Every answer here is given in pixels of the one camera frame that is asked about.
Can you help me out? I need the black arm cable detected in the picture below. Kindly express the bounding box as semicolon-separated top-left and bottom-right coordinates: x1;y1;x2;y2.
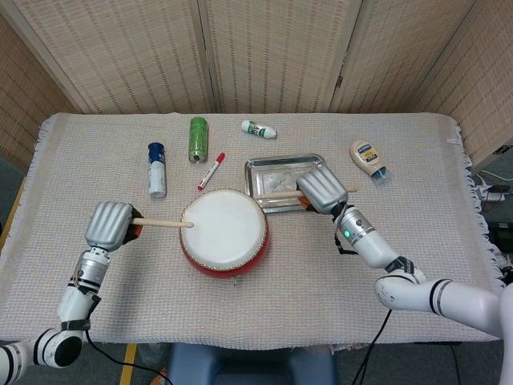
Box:
350;308;396;385
86;328;169;378

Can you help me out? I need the small white bottle green label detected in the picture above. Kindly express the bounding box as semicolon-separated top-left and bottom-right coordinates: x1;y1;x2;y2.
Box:
240;120;277;141

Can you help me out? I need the red marker pen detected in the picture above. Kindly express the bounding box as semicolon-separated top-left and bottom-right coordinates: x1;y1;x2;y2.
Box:
196;152;227;192

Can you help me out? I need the black box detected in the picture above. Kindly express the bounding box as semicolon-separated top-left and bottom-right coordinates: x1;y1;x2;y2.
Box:
491;219;513;257

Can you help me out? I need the blue seat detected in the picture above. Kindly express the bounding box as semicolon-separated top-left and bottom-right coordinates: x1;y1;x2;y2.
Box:
166;343;337;385

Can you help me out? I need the white bottle blue cap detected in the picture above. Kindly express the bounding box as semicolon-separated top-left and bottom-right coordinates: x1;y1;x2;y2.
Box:
147;142;168;198

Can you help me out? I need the woven folding screen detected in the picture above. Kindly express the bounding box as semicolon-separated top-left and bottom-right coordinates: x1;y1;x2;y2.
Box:
0;0;513;169

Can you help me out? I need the green drink can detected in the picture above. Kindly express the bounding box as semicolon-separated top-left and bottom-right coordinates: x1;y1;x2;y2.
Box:
188;116;210;165

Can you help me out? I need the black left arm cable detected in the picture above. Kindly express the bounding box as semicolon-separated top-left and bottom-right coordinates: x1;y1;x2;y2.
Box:
86;328;169;378

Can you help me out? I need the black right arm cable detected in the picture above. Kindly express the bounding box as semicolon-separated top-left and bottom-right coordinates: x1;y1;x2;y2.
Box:
350;308;396;385

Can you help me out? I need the red drum white skin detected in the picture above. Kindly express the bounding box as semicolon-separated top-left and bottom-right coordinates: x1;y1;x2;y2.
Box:
179;189;273;286

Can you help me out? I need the wooden drumstick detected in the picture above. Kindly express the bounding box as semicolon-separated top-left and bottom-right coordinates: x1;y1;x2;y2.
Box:
262;185;358;201
131;216;196;229

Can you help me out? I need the beige woven tablecloth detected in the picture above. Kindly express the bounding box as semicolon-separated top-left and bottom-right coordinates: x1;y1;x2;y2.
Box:
0;111;508;346

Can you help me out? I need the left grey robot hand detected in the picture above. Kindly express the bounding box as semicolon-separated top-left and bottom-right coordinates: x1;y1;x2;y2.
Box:
83;201;143;253

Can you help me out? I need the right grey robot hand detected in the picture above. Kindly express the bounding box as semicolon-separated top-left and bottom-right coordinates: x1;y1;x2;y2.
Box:
295;164;349;216

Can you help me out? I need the rectangular metal tray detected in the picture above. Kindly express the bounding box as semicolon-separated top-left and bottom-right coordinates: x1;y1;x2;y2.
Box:
244;153;333;214

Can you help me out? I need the cream mayonnaise squeeze bottle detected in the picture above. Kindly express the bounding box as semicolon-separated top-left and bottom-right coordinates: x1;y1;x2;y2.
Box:
348;139;390;184

